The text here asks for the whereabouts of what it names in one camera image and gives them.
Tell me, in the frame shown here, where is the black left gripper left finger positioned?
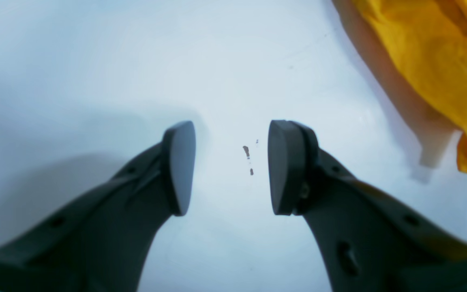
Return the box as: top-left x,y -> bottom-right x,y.
0,120 -> 196,292

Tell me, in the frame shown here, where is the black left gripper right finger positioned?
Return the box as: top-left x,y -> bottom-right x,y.
268,120 -> 467,292

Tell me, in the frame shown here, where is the yellow orange T-shirt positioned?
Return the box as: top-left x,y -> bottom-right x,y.
352,0 -> 467,174

